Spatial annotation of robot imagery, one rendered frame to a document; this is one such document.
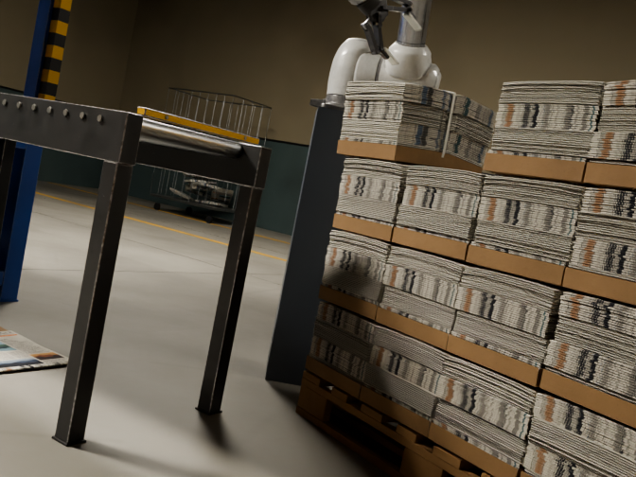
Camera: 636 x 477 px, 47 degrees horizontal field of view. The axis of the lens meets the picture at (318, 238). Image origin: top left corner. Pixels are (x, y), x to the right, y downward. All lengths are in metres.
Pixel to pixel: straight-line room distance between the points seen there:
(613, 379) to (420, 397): 0.56
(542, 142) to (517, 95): 0.15
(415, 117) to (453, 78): 7.43
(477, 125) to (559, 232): 0.71
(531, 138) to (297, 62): 9.17
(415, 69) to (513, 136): 0.87
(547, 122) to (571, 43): 7.41
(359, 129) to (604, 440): 1.16
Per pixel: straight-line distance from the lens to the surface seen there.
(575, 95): 1.75
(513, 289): 1.75
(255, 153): 2.13
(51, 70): 3.22
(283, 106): 10.83
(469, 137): 2.30
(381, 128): 2.17
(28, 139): 2.03
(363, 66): 2.66
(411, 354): 1.98
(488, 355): 1.79
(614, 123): 1.67
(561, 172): 1.72
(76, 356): 1.84
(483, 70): 9.44
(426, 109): 2.17
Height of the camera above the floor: 0.71
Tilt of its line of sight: 4 degrees down
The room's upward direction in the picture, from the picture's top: 11 degrees clockwise
